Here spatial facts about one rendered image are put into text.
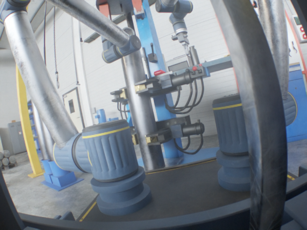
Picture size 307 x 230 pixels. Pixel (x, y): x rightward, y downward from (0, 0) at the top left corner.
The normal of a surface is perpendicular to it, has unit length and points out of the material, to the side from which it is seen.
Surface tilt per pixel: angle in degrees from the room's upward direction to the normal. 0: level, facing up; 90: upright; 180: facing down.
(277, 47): 102
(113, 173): 90
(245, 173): 90
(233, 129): 90
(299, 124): 90
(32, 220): 0
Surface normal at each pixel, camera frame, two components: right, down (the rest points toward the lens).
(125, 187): 0.39, -0.07
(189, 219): -0.22, -0.98
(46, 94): 0.72, -0.04
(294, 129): -0.51, 0.13
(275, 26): -0.58, 0.33
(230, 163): -0.79, 0.18
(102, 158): -0.04, 0.03
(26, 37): 0.83, -0.15
